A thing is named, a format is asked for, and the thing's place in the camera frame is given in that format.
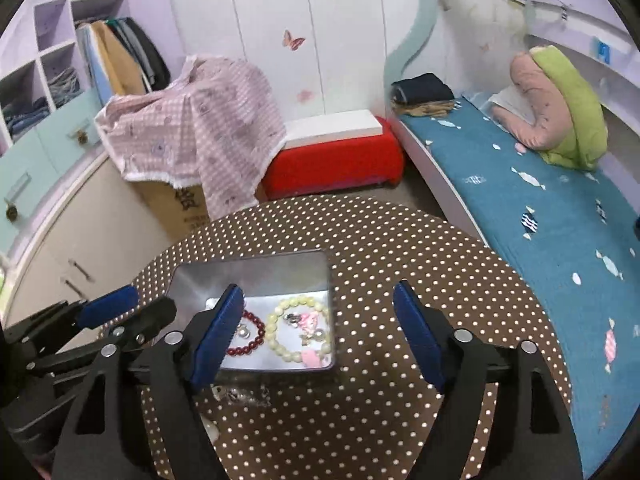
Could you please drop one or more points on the blue wall tag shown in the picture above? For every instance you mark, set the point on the blue wall tag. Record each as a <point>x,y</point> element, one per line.
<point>603,51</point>

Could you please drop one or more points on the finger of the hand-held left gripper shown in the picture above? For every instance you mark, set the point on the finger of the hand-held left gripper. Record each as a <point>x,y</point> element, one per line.
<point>150,320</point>
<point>107,305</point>

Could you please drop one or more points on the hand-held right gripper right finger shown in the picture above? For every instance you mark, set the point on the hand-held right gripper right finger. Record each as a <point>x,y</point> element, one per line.
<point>420,340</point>

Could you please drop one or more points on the white board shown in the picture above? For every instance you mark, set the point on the white board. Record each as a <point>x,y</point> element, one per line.
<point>330,127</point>

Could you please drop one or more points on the grey folded clothes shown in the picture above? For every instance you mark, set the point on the grey folded clothes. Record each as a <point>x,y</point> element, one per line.
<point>64,85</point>

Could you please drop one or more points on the silver metal tin box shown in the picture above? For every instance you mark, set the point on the silver metal tin box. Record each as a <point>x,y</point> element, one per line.
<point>280,280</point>

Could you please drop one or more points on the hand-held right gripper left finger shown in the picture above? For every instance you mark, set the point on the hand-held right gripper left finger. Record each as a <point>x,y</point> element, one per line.
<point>215,340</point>

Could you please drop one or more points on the teal bunk bed frame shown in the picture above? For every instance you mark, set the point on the teal bunk bed frame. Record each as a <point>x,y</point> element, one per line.
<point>425,20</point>

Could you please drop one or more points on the red stool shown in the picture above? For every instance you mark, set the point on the red stool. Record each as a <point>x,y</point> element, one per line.
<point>330,165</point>

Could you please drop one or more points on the tan hanging coat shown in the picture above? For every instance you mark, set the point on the tan hanging coat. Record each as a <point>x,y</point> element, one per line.
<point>117,60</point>

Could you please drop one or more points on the white wardrobe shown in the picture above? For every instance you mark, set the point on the white wardrobe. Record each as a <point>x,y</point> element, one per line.
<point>240,10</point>

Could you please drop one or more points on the dark folded clothes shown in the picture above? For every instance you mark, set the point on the dark folded clothes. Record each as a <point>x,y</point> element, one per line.
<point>420,87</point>

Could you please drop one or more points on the blue printed bed sheet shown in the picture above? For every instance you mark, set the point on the blue printed bed sheet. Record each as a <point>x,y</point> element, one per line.
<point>525,240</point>

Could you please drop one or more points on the cream cabinet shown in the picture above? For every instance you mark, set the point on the cream cabinet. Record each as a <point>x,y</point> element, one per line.
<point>90,230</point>

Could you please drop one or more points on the white pillow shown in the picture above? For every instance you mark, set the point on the white pillow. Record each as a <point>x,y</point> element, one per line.
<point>507,102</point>

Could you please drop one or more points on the lilac shelf unit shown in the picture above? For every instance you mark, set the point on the lilac shelf unit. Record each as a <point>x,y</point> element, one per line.
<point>50,15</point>

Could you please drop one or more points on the dark hanging clothes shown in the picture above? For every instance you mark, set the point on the dark hanging clothes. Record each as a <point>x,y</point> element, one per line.
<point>147,55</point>

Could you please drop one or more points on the teal drawer unit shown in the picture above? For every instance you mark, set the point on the teal drawer unit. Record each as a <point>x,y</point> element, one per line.
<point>55,150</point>

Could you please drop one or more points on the pink checked cloth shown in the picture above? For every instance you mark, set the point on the pink checked cloth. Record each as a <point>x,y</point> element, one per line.
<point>210,125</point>

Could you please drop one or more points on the pink butterfly sticker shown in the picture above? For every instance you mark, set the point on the pink butterfly sticker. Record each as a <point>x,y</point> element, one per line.
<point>305,95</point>

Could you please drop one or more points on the cardboard box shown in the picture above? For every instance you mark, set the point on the cardboard box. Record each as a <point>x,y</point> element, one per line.
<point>180,210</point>

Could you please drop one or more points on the pink pillow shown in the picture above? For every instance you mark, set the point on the pink pillow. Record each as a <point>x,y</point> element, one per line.
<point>530,95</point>

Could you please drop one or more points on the folded jeans pile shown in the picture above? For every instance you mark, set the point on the folded jeans pile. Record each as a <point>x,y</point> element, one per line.
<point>25,115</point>

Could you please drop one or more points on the light blue hanging shirt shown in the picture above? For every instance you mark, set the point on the light blue hanging shirt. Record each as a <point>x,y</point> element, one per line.
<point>92,65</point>

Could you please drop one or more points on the tan folded clothes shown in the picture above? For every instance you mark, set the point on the tan folded clothes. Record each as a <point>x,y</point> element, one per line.
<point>425,109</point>

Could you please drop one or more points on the pink and green pillows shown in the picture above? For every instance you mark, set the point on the pink and green pillows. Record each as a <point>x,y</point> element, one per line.
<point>580,110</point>

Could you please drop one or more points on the round polka dot table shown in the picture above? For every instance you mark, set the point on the round polka dot table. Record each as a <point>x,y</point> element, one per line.
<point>375,240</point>

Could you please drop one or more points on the round brass drawer knob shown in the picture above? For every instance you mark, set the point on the round brass drawer knob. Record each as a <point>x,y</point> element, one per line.
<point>11,211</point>
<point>81,136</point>

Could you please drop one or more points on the orange butterfly sticker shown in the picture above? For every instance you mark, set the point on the orange butterfly sticker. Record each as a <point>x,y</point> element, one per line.
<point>293,40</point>

